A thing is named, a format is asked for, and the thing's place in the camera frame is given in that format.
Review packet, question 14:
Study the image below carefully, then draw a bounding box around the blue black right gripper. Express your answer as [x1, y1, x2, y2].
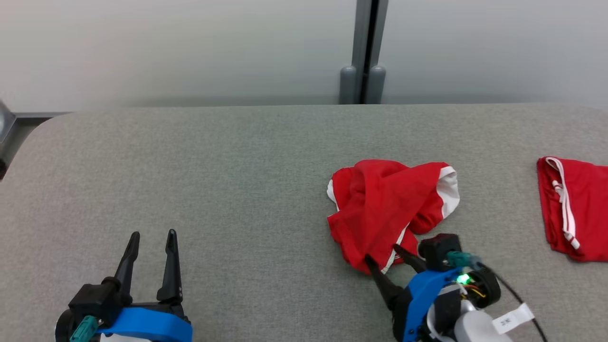
[364, 244, 468, 342]

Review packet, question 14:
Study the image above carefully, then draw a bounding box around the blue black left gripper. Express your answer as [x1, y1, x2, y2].
[97, 229, 193, 342]

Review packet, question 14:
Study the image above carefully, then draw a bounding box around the red shorts white trim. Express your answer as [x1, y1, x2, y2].
[326, 159, 460, 275]

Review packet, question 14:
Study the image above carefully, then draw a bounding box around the red white basketball jersey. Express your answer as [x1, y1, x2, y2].
[537, 156, 608, 263]

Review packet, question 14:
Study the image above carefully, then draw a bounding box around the white right cable label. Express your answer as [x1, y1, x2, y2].
[492, 303, 536, 335]

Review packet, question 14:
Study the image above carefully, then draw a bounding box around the grey cylindrical post bumper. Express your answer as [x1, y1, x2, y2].
[368, 65, 386, 105]
[339, 66, 357, 105]

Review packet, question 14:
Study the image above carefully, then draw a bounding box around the grey metal partition post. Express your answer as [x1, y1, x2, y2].
[351, 0, 389, 104]

